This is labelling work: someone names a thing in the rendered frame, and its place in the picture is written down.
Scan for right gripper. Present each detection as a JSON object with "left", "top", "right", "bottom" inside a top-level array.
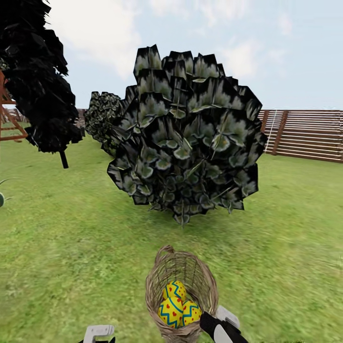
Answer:
[{"left": 200, "top": 311, "right": 222, "bottom": 340}]

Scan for wicker basket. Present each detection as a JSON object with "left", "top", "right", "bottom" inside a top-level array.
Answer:
[{"left": 145, "top": 244, "right": 219, "bottom": 343}]

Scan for easter egg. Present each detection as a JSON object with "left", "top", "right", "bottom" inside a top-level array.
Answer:
[
  {"left": 162, "top": 280, "right": 187, "bottom": 302},
  {"left": 180, "top": 299, "right": 202, "bottom": 328},
  {"left": 158, "top": 296, "right": 183, "bottom": 328}
]

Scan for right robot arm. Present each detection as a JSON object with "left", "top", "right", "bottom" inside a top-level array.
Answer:
[{"left": 200, "top": 305, "right": 248, "bottom": 343}]

